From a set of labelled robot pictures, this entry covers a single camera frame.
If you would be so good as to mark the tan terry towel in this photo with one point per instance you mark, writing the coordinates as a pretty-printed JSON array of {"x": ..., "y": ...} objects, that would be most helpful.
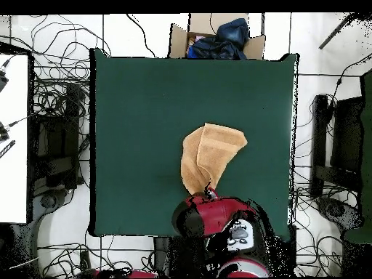
[{"x": 209, "y": 151}]

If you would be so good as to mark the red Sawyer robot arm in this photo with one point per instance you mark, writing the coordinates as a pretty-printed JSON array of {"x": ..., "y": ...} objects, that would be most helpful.
[{"x": 215, "y": 215}]

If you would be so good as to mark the black flat strip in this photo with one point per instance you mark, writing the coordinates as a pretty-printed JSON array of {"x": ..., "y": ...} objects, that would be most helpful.
[{"x": 7, "y": 148}]

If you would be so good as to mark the dark green table cloth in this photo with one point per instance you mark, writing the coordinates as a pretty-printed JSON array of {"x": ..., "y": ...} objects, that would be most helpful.
[{"x": 145, "y": 116}]

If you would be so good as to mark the dark chair base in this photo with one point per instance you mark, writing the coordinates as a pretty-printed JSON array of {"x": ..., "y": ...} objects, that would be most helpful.
[{"x": 337, "y": 210}]

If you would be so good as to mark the dark blue clothes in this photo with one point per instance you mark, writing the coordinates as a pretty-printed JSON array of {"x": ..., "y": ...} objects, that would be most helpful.
[{"x": 226, "y": 43}]

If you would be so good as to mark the cardboard box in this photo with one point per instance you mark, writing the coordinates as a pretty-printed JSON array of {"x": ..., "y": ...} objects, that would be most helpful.
[{"x": 177, "y": 43}]

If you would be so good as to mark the grey chair base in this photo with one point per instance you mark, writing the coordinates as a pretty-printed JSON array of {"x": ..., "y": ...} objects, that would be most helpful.
[{"x": 48, "y": 201}]

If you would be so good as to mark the green covered table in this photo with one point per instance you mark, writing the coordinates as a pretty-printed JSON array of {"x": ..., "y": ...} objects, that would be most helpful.
[{"x": 367, "y": 145}]

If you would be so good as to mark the white desk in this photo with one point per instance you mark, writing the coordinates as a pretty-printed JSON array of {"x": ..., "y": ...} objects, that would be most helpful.
[{"x": 14, "y": 174}]

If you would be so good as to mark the black rod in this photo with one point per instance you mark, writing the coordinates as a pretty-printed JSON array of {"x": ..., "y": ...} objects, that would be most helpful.
[{"x": 334, "y": 32}]

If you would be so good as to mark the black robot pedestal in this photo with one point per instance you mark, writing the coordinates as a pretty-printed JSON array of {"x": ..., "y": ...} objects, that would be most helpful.
[{"x": 162, "y": 255}]

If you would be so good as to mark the black metal frame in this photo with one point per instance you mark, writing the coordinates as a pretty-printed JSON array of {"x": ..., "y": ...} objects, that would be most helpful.
[
  {"x": 319, "y": 130},
  {"x": 71, "y": 116}
]

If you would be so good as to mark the black camera device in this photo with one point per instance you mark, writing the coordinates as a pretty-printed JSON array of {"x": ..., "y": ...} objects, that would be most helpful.
[
  {"x": 3, "y": 133},
  {"x": 2, "y": 81}
]

